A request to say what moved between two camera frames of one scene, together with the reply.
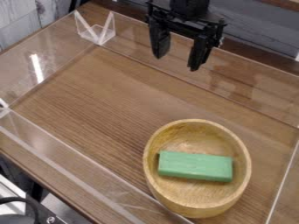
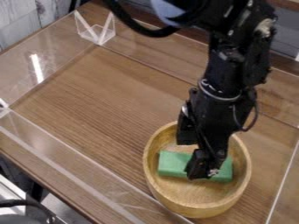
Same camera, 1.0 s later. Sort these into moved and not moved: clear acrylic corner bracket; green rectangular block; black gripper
Moved: black gripper
Not moved: green rectangular block; clear acrylic corner bracket
